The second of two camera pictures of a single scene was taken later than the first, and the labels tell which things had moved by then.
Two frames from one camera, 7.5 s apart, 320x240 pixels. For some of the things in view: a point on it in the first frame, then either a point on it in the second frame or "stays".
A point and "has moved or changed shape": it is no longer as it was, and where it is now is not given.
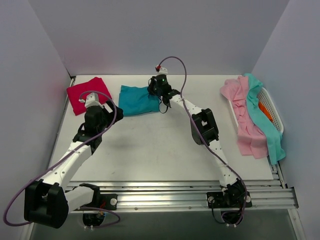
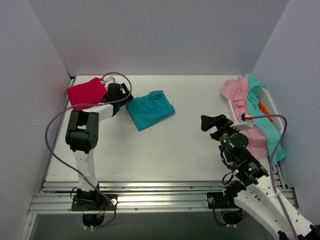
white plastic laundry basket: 264,97 stays
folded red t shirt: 80,91 stays
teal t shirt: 135,100 has moved or changed shape
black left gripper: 92,116 -> 122,93
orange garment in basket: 264,109 stays
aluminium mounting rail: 191,196 stays
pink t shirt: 252,141 stays
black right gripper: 155,88 -> 220,130
